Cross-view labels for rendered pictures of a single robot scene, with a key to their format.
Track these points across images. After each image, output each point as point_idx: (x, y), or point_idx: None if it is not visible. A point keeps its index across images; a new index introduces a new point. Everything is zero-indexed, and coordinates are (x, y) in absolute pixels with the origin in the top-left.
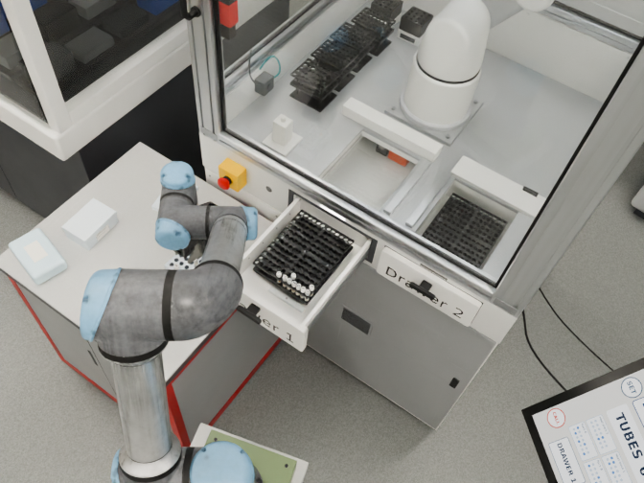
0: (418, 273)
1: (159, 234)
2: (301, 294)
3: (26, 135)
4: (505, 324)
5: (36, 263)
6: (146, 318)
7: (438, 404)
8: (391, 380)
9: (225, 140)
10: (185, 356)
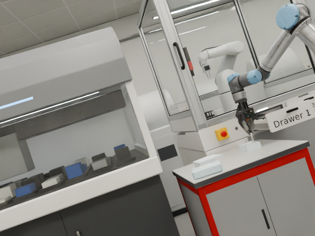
0: (301, 98)
1: (254, 71)
2: None
3: (136, 179)
4: None
5: (212, 164)
6: (300, 4)
7: None
8: None
9: (210, 120)
10: (296, 140)
